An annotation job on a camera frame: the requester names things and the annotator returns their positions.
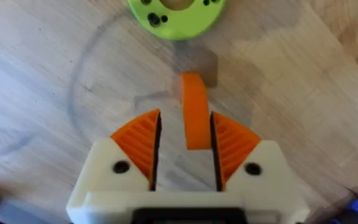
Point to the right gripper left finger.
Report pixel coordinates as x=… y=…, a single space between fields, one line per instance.
x=126 y=168

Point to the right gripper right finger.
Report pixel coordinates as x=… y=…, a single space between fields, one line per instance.
x=253 y=174

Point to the orange ribbed wedge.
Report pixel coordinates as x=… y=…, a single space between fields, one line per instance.
x=194 y=112

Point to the green disc with holes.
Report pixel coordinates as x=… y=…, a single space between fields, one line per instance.
x=179 y=26

